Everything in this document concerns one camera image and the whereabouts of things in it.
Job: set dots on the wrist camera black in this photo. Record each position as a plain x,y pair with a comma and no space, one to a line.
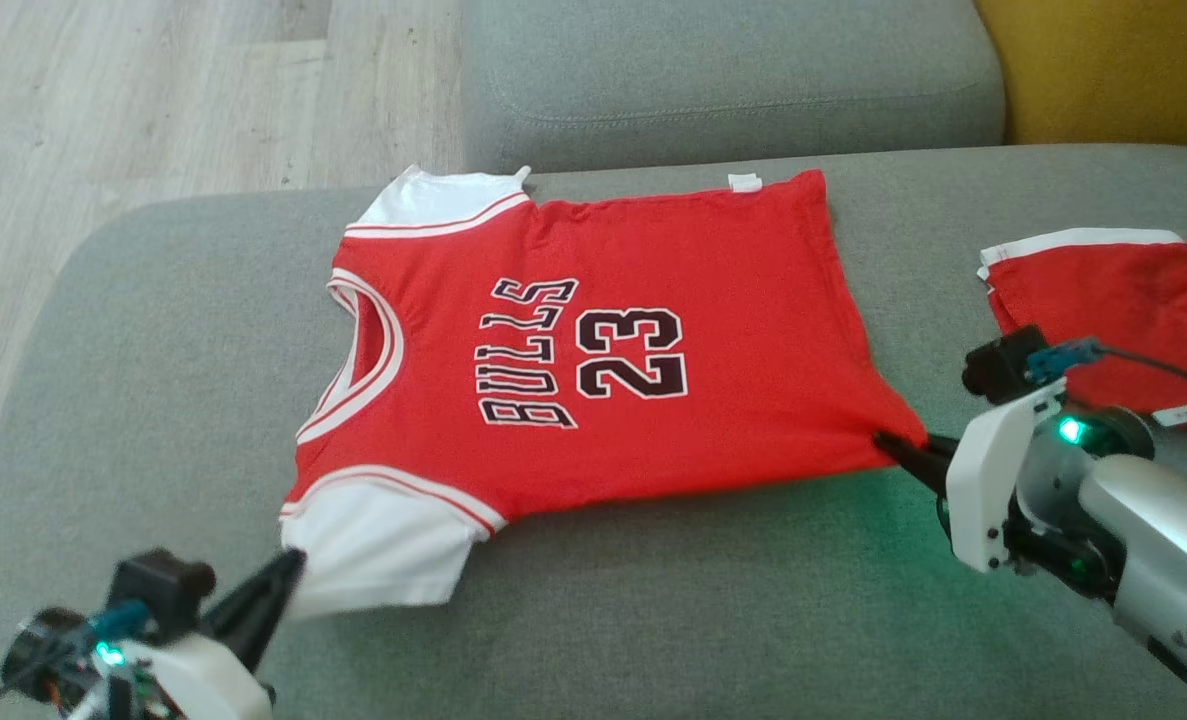
998,365
158,590

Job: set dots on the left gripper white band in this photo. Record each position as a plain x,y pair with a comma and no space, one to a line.
198,680

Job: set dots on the grey sofa back cushion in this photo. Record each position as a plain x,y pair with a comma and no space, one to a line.
733,80

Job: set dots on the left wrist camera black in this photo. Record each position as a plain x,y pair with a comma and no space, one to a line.
158,590

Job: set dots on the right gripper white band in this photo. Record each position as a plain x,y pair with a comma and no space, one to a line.
993,480

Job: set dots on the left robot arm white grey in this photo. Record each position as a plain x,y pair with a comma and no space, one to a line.
43,655

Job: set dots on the wide grey sofa seat cushion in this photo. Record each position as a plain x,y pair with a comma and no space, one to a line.
653,630

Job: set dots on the red Bulls jersey white sleeves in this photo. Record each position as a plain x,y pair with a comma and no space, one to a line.
733,400

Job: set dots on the yellow sofa back cushion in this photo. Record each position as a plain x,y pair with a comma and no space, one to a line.
1113,60

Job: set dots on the red Bulls shorts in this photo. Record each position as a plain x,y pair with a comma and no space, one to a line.
1113,300

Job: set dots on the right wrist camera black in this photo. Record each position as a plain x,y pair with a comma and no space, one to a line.
998,365

